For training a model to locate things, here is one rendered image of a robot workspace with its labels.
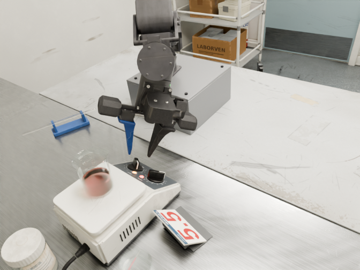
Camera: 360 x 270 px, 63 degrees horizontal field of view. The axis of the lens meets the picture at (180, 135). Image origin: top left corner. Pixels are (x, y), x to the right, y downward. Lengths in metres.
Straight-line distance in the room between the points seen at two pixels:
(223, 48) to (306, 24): 1.03
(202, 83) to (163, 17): 0.27
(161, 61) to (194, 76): 0.34
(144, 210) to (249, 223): 0.19
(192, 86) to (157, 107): 0.28
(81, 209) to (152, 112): 0.20
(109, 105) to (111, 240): 0.22
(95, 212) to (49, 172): 0.28
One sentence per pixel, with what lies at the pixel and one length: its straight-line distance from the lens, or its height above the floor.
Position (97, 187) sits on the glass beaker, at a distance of 0.51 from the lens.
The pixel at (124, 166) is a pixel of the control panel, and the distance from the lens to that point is 0.61.
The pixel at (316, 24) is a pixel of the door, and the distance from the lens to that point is 3.37.
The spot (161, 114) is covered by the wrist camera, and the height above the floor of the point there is 1.10.
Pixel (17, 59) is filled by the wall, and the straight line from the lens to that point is 1.99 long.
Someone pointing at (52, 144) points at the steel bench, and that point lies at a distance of 0.84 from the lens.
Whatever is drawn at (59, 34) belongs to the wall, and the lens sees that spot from 2.10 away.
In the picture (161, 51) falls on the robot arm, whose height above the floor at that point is 1.19.
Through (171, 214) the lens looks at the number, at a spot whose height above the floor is 0.92.
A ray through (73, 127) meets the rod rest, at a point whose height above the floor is 0.91.
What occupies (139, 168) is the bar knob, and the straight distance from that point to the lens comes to 0.61.
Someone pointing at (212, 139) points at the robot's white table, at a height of 0.90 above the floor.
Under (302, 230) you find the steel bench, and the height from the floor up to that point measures 0.90.
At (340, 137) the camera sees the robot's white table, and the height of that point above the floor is 0.90.
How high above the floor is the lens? 1.36
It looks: 37 degrees down
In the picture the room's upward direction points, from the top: 6 degrees counter-clockwise
